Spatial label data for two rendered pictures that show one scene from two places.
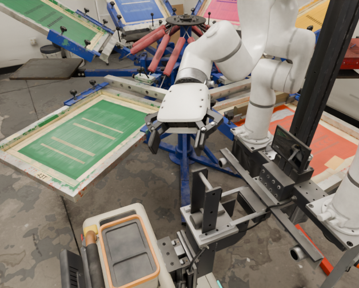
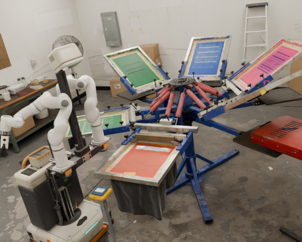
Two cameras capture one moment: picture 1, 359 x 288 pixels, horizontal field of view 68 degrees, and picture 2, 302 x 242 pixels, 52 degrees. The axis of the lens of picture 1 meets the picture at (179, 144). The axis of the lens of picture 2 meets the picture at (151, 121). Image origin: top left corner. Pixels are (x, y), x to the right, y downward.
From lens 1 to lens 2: 2.77 m
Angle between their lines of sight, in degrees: 52
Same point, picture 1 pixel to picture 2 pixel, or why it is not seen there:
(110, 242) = (42, 150)
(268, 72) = not seen: hidden behind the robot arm
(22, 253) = (81, 176)
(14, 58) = not seen: hidden behind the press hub
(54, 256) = (85, 184)
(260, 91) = not seen: hidden behind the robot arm
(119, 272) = (33, 155)
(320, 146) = (140, 167)
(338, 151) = (141, 172)
